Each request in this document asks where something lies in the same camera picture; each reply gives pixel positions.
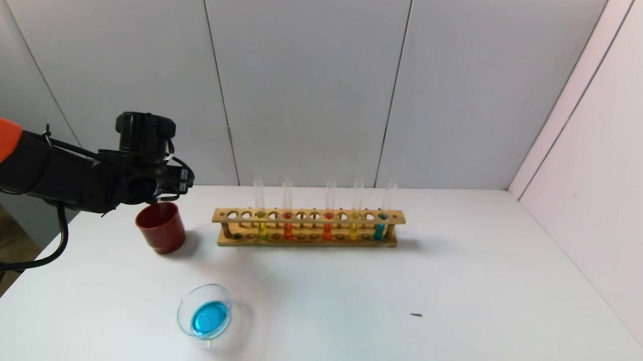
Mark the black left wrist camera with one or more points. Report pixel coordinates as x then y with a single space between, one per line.
144 132

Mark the glass test tube yellow pigment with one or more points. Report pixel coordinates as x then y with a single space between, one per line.
263 231
353 232

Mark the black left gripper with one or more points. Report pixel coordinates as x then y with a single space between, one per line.
182 177

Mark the glass test tube blue pigment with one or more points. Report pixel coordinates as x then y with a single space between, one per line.
165 210

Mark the wooden test tube rack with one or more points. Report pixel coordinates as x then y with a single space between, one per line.
318 244

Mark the glass test tube orange pigment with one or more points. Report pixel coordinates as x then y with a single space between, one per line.
327 232
288 230

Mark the clear glass dish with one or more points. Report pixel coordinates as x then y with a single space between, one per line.
207 316

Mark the dark red plastic cup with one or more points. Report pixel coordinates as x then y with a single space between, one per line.
161 236

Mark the orange and black left arm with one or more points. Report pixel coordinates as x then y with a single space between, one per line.
55 177

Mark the glass test tube teal pigment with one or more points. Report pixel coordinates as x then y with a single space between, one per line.
378 232

